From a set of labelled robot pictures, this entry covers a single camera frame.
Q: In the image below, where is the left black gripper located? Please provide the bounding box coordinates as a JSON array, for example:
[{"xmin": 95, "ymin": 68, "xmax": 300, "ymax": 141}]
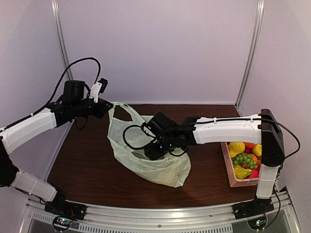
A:
[{"xmin": 72, "ymin": 98, "xmax": 113, "ymax": 119}]

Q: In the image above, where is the light green plastic bag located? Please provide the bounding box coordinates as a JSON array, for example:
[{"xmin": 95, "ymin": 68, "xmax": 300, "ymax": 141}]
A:
[{"xmin": 107, "ymin": 102, "xmax": 191, "ymax": 188}]

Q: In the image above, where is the yellow lemon toy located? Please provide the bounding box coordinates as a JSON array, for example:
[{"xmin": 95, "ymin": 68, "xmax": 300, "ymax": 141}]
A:
[
  {"xmin": 252, "ymin": 144, "xmax": 262, "ymax": 157},
  {"xmin": 228, "ymin": 142, "xmax": 245, "ymax": 158}
]

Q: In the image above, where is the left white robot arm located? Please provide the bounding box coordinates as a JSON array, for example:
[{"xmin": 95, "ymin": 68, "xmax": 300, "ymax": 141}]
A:
[{"xmin": 0, "ymin": 78, "xmax": 113, "ymax": 216}]

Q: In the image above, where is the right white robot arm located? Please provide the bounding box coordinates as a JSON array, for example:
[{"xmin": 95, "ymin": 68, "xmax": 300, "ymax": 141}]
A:
[{"xmin": 142, "ymin": 109, "xmax": 285, "ymax": 215}]

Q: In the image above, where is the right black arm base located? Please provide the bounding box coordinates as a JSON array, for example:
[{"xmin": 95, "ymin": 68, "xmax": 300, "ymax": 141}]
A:
[{"xmin": 232, "ymin": 198, "xmax": 275, "ymax": 231}]

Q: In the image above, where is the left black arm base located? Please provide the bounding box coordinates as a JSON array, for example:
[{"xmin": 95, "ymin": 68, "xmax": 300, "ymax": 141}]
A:
[{"xmin": 40, "ymin": 187, "xmax": 86, "ymax": 233}]

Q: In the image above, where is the orange fruit in bag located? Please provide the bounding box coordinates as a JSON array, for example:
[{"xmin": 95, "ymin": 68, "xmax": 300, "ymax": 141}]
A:
[{"xmin": 244, "ymin": 142, "xmax": 256, "ymax": 149}]

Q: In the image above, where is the pink plastic basket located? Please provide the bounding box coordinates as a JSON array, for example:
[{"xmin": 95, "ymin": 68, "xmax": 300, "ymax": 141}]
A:
[{"xmin": 221, "ymin": 142, "xmax": 261, "ymax": 187}]

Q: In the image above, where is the green grapes toy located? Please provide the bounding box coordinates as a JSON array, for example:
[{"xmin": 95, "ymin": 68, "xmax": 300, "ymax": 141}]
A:
[{"xmin": 231, "ymin": 152, "xmax": 259, "ymax": 169}]

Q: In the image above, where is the yellow banana toy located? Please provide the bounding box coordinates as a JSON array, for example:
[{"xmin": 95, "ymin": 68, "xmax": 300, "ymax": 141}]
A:
[{"xmin": 234, "ymin": 166, "xmax": 252, "ymax": 180}]

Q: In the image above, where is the right black cable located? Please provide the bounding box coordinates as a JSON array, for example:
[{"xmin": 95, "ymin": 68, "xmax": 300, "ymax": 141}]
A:
[{"xmin": 122, "ymin": 124, "xmax": 156, "ymax": 150}]

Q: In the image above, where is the black cable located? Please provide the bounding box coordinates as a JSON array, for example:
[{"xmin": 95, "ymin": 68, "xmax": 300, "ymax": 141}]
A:
[
  {"xmin": 4, "ymin": 57, "xmax": 102, "ymax": 127},
  {"xmin": 122, "ymin": 124, "xmax": 156, "ymax": 150}
]

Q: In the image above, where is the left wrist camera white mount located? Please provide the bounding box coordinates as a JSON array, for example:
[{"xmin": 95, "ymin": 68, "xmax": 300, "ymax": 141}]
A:
[{"xmin": 89, "ymin": 78, "xmax": 108, "ymax": 103}]

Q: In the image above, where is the left black cable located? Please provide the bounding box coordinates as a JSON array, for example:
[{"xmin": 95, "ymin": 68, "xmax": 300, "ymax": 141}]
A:
[{"xmin": 4, "ymin": 57, "xmax": 102, "ymax": 127}]

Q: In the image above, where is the curved aluminium rail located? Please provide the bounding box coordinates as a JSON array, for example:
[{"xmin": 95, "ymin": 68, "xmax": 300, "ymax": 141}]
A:
[{"xmin": 17, "ymin": 192, "xmax": 302, "ymax": 233}]

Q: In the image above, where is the left aluminium frame post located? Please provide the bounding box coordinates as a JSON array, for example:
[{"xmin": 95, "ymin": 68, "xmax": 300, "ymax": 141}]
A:
[{"xmin": 51, "ymin": 0, "xmax": 82, "ymax": 109}]

